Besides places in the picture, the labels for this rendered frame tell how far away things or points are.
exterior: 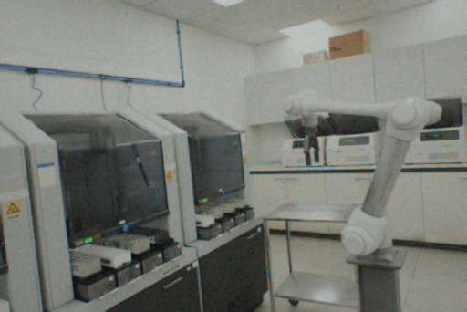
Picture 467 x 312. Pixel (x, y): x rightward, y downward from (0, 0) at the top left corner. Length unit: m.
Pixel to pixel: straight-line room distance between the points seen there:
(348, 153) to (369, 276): 2.42
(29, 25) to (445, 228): 4.14
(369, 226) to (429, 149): 2.48
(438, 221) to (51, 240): 3.59
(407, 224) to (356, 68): 1.87
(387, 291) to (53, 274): 1.55
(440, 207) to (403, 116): 2.70
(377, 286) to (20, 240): 1.64
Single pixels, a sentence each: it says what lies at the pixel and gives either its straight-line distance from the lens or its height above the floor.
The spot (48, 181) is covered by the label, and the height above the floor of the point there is 1.27.
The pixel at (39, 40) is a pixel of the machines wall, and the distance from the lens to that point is 3.06.
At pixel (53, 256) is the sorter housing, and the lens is 1.71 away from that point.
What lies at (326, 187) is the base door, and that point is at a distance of 4.37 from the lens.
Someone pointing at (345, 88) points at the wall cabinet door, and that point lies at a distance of 4.54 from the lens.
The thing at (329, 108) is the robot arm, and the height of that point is 1.49.
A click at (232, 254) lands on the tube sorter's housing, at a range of 2.53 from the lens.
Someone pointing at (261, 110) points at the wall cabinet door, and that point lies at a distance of 4.96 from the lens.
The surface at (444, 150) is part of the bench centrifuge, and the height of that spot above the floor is 1.04.
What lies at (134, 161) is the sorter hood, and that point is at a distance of 1.91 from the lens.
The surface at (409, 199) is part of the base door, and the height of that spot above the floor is 0.53.
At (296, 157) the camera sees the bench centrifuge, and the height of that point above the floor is 1.03.
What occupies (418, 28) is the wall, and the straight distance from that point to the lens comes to 4.83.
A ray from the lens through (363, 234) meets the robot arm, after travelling 1.70.
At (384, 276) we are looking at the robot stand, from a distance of 1.99.
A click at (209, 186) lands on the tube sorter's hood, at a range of 2.39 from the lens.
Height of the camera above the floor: 1.40
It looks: 3 degrees down
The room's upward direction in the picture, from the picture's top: 5 degrees counter-clockwise
